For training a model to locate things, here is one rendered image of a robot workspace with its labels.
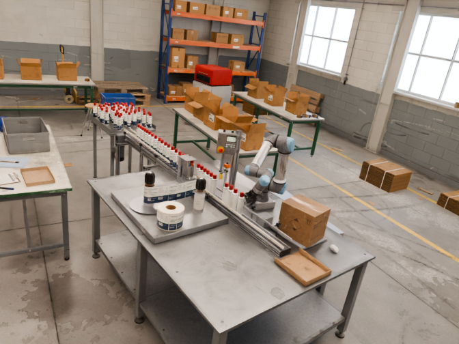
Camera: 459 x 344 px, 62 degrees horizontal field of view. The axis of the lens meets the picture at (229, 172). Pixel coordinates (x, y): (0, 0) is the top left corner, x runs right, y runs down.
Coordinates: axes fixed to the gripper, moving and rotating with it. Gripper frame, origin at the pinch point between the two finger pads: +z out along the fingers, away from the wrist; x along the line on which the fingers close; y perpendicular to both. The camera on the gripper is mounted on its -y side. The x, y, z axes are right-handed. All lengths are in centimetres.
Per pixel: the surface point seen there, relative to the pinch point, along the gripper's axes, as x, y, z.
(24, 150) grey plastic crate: -179, 119, 124
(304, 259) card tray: 60, -8, -14
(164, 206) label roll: -20, 63, 11
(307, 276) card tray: 73, 4, -21
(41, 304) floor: -16, 141, 127
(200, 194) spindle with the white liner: -22.0, 30.0, 8.7
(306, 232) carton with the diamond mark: 44, -20, -19
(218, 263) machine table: 38, 49, 0
